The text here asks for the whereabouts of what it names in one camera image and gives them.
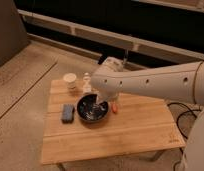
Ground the blue sponge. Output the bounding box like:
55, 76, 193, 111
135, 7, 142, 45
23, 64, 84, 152
61, 104, 75, 123

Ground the black ceramic bowl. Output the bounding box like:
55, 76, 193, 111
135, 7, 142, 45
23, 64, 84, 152
77, 94, 109, 122

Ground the grey cabinet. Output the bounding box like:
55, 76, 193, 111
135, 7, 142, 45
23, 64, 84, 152
0, 0, 30, 66

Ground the white window rail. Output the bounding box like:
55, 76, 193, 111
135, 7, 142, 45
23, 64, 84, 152
18, 10, 204, 63

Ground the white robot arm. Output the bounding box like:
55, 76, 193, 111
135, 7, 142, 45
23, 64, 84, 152
91, 57, 204, 171

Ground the small clear bottle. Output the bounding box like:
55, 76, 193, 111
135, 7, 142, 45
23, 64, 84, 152
83, 73, 92, 94

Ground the black cable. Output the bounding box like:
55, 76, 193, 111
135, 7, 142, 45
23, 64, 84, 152
166, 101, 200, 171

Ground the white paper cup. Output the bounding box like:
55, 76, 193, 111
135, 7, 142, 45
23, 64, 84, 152
63, 73, 77, 91

